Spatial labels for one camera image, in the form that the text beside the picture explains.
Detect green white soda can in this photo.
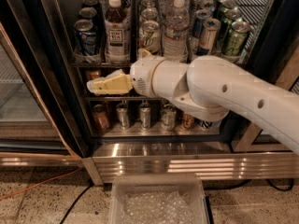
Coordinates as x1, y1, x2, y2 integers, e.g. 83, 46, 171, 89
138, 21, 161, 54
139, 7, 159, 23

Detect clear plastic bin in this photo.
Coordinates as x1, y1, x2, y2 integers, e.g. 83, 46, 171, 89
108, 174, 211, 224

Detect black cable left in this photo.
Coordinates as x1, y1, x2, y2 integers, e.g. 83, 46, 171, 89
59, 180, 94, 224

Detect bottom shelf tan can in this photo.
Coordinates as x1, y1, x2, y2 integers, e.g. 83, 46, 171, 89
180, 113, 194, 130

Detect bottom shelf orange can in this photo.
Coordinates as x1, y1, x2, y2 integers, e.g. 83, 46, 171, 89
93, 105, 110, 131

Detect bottom shelf blue can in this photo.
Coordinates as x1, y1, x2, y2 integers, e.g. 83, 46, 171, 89
198, 120, 212, 129

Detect shelf tan can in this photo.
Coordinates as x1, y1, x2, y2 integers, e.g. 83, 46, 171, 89
85, 70, 101, 81
180, 113, 194, 130

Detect black cable right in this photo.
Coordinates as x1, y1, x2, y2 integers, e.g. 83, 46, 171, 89
203, 177, 295, 192

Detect blue pepsi can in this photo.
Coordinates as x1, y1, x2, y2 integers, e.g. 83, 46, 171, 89
82, 0, 102, 14
78, 7, 101, 28
74, 19, 99, 56

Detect front clear water bottle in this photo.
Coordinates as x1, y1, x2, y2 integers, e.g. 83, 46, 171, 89
163, 0, 190, 62

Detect stainless steel fridge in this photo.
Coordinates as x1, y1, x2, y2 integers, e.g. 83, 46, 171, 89
0, 0, 299, 185

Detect orange cable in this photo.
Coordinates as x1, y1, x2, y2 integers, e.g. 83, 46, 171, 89
0, 25, 84, 202

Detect left glass fridge door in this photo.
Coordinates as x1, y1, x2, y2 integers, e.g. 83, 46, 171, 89
0, 23, 81, 166

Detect shelf silver can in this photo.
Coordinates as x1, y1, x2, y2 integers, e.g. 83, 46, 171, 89
116, 103, 130, 130
139, 102, 151, 130

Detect middle blue pepsi can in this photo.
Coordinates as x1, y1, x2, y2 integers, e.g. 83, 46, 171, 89
78, 7, 101, 28

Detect front silver blue energy can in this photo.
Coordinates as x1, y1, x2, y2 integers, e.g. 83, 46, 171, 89
196, 19, 221, 56

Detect bottom shelf silver can middle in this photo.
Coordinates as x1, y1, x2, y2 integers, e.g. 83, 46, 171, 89
139, 102, 151, 130

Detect bottom shelf silver can left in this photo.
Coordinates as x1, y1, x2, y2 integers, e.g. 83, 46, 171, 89
116, 103, 130, 130

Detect middle shelf tan can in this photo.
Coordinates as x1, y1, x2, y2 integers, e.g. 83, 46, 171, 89
85, 70, 101, 81

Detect rear blue pepsi can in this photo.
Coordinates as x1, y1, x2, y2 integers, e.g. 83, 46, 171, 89
82, 0, 102, 14

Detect front green white soda can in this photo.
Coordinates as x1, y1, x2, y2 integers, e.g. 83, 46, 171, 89
138, 21, 161, 54

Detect silver blue energy can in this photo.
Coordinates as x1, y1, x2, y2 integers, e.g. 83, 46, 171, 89
191, 9, 212, 46
196, 19, 221, 56

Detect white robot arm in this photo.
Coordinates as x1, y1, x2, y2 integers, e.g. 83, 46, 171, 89
87, 55, 299, 154

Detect front blue pepsi can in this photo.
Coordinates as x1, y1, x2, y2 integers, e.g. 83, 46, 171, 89
74, 19, 99, 56

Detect bottom shelf white green can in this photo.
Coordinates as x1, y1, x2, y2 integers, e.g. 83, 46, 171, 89
161, 104, 177, 131

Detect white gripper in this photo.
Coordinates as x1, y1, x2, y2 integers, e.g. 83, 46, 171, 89
87, 49, 164, 98

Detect black cable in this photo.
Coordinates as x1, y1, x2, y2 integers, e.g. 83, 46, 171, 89
59, 180, 94, 224
203, 177, 295, 192

